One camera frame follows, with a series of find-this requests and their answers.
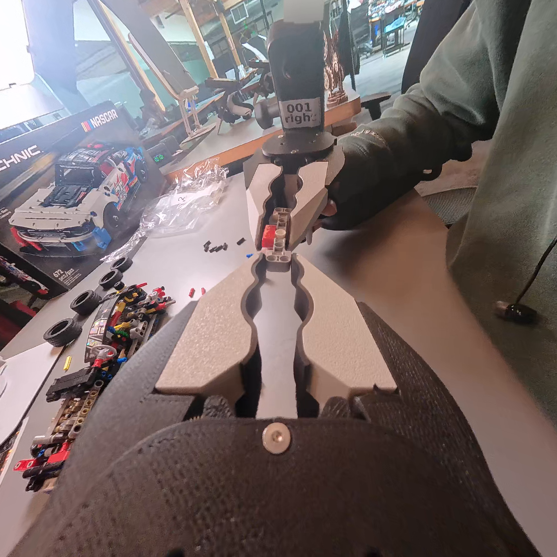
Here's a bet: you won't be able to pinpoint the lego set box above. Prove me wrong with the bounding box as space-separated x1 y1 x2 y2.
0 100 168 299

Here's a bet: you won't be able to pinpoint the white rounded flat base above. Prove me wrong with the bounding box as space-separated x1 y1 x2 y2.
0 344 66 442

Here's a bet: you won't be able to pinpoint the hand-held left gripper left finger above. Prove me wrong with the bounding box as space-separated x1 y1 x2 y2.
154 254 266 403

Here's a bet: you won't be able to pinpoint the wooden gear model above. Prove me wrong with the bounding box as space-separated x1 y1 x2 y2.
324 26 349 109

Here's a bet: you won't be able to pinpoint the black cord with metal tip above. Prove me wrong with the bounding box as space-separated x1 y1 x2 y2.
494 239 557 325

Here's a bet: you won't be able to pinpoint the wooden stand figure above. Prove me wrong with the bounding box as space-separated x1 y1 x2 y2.
128 0 218 146

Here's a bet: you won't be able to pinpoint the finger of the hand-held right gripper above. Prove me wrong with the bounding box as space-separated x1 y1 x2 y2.
246 163 283 249
289 161 329 253

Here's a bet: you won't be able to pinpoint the grey mesh chair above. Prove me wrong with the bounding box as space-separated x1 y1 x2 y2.
424 187 479 227

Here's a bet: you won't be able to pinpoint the black box with green light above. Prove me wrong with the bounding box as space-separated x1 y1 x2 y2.
148 136 181 168

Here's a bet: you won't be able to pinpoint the red container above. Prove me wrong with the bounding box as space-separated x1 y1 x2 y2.
0 299 39 322

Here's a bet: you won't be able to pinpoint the lego car chassis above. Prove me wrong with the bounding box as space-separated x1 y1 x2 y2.
15 283 177 492

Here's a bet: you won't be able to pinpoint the person's right hand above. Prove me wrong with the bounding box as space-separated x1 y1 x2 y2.
312 198 339 231

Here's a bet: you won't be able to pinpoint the wooden bench table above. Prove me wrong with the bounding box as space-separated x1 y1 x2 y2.
163 93 362 183

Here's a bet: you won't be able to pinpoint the scattered black lego pins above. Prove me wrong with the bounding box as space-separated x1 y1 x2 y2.
202 237 245 254

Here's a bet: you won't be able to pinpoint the person's right forearm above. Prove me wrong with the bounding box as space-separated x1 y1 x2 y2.
322 0 536 231

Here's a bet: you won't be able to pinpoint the black high-back chair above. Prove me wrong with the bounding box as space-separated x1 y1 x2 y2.
359 0 473 120

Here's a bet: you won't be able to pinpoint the grey lego liftarm assembly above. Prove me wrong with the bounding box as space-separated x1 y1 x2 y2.
260 208 293 272

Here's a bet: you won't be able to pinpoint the empty clear plastic bag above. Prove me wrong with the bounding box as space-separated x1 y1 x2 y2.
100 159 229 262

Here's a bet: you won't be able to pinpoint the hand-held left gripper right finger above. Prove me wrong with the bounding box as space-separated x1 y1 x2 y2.
291 254 397 410

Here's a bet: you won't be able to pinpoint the colourful sticker sheet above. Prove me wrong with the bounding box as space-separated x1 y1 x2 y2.
0 417 29 477

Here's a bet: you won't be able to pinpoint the black desk device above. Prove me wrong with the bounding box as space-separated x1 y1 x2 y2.
205 61 272 124

